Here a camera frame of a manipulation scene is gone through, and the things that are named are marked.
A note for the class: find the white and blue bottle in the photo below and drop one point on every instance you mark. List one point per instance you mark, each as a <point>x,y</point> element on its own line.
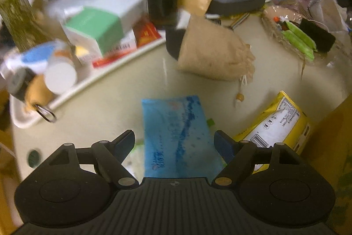
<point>33,54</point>

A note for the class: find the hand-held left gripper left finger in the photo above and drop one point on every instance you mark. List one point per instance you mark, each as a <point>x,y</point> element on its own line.
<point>125,144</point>

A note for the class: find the wicker basket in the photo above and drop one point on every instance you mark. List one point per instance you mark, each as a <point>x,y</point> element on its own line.
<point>275,28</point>

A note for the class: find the clear plastic bag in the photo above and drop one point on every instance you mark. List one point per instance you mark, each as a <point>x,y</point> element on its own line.
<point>332,9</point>

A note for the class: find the dark green round disc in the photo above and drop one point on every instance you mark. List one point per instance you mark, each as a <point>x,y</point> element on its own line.
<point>35,158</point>

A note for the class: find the green packet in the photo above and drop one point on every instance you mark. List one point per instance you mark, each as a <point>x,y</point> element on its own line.
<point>302,36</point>
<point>295,45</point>

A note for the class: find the blue tissue packet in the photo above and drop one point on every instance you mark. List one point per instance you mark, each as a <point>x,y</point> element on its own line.
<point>176,136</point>

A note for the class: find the tan leather pouch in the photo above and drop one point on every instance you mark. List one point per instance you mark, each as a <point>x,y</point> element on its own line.
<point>38,94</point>

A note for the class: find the cardboard box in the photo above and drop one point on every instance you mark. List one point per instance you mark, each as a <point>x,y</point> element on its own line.
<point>330,158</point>

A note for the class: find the black cylinder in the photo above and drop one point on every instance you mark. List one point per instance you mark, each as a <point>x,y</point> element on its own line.
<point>20,83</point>

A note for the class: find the black sponge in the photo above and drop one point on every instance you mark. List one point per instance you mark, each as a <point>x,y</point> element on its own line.
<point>317,35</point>

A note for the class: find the metal carabiner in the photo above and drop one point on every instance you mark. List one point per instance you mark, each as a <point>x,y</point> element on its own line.
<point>45,113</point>

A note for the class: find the bamboo plant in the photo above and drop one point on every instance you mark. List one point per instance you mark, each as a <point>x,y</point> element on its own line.
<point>16,3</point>

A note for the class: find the white tray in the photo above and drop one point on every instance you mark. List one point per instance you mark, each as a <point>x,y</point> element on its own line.
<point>90,86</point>

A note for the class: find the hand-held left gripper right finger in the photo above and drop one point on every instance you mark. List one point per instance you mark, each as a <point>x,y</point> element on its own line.
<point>224,147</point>

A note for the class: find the white capped bottle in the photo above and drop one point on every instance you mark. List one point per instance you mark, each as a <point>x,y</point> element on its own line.
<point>60,76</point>

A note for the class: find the yellow tissue packet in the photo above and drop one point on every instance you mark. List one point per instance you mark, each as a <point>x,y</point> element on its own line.
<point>283,125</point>

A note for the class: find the large white box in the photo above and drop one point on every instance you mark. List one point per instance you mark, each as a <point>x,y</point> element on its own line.
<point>110,1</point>

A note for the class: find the red packet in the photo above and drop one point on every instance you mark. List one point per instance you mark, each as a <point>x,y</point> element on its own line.
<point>145,32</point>

